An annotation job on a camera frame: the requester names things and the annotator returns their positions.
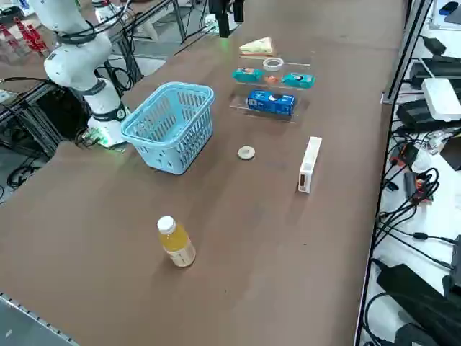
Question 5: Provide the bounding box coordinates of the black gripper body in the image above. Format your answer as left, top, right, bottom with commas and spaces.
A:
209, 0, 246, 14

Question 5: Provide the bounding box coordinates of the clear acrylic display shelf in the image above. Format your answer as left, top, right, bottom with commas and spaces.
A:
228, 53, 313, 125

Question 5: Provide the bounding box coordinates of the blue cookie box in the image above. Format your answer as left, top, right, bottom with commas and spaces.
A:
246, 89, 299, 117

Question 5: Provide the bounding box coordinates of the triangular packed sandwich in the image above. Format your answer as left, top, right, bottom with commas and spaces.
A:
238, 36, 275, 58

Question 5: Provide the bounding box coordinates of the teal snack packet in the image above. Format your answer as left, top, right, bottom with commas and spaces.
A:
281, 72, 318, 89
231, 67, 263, 83

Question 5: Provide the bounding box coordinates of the light blue plastic basket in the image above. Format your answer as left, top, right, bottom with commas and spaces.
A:
120, 81, 216, 177

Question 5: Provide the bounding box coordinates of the white orange carton box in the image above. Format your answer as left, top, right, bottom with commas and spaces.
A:
297, 136, 323, 195

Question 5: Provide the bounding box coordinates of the small black power adapter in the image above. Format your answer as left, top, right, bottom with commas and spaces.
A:
421, 35, 448, 56

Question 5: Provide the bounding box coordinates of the black flat device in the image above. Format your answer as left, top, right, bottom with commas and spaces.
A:
410, 57, 461, 89

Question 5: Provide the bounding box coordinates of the clear acrylic bottle rack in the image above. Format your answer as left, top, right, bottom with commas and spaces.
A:
0, 17, 51, 66

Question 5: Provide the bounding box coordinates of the black red electronic device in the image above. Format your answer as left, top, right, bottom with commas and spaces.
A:
390, 142, 419, 167

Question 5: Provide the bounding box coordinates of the white flat router box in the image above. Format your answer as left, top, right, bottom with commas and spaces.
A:
421, 77, 461, 123

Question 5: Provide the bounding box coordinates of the orange juice bottle white cap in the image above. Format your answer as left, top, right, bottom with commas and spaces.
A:
156, 216, 197, 268

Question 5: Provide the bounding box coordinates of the clear bag of connectors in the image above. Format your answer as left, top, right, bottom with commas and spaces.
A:
419, 129, 455, 156

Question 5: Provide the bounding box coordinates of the black orange plug adapter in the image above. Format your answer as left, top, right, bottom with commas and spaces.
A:
403, 171, 437, 205

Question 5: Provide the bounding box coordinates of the black box device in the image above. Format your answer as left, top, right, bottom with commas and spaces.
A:
442, 234, 461, 300

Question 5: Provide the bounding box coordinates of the large black power brick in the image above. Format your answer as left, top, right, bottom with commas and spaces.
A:
376, 263, 461, 346

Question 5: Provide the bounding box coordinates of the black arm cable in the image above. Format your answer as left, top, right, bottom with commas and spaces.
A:
53, 0, 145, 46

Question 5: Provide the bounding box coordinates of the aluminium camera post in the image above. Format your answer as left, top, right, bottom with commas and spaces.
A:
380, 0, 435, 106

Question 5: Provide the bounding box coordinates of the black aluminium frame stand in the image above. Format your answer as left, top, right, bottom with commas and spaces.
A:
0, 77, 93, 159

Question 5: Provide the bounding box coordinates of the black cable with ferrite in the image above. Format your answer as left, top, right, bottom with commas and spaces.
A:
376, 212, 461, 270

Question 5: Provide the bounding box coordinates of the grey aluminium rail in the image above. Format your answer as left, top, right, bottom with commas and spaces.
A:
0, 290, 79, 346

